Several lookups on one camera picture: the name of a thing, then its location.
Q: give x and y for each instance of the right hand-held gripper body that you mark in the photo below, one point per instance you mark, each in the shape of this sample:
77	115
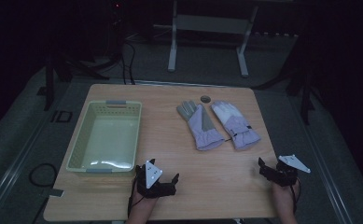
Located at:
283	175

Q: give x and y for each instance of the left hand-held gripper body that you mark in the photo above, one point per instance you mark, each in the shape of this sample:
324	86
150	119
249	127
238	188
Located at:
152	174

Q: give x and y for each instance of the lavender glove with white fingers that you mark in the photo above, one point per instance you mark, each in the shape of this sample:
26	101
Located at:
240	129

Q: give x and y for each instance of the pale green plastic basket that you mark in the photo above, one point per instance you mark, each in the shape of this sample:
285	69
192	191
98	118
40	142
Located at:
107	140

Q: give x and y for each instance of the lavender glove with grey palm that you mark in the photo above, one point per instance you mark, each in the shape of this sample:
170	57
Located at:
202	133

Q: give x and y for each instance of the person's right hand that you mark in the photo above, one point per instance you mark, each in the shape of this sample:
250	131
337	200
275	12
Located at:
285	194

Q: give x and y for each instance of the person's left hand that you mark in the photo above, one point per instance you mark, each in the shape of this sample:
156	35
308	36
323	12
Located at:
145	201

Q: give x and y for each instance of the black metal stand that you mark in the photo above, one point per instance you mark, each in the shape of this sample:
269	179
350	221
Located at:
49	87
305	102

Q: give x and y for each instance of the round grey table grommet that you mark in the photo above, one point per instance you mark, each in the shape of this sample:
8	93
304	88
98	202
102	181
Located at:
205	99

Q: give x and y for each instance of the grey tape piece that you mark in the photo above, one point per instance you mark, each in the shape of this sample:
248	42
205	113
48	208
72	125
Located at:
57	193

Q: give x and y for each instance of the dark device with red light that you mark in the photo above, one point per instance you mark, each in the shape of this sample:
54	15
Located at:
117	9

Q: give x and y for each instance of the black rectangular floor bracket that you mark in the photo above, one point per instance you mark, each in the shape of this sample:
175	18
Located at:
53	116

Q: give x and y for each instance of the white metal desk frame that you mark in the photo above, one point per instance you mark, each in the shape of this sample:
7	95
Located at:
210	24

